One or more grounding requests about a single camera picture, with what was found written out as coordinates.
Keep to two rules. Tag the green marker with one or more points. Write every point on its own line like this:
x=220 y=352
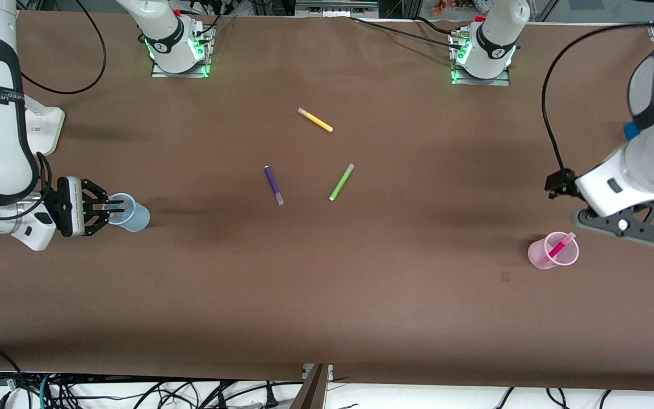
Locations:
x=340 y=183

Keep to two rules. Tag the purple marker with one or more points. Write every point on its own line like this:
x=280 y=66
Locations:
x=273 y=183

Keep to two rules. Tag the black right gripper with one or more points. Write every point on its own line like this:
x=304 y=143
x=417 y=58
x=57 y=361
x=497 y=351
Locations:
x=69 y=205

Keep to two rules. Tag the yellow marker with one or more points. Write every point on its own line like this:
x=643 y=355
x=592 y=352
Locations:
x=315 y=120

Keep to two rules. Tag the blue plastic cup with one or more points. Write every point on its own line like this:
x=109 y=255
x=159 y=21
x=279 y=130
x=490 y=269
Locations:
x=137 y=218

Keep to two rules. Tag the pink plastic cup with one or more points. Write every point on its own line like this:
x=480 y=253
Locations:
x=540 y=255

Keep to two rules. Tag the blue marker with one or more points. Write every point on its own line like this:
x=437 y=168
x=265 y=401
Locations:
x=112 y=208

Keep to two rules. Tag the metal frame rail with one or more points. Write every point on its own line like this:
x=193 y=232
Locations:
x=336 y=7

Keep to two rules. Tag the wooden table leg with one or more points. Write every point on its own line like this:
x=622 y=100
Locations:
x=311 y=389

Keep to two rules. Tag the pink marker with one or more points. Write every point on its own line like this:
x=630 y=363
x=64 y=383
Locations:
x=560 y=248

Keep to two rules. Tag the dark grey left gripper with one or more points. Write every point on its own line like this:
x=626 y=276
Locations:
x=558 y=183

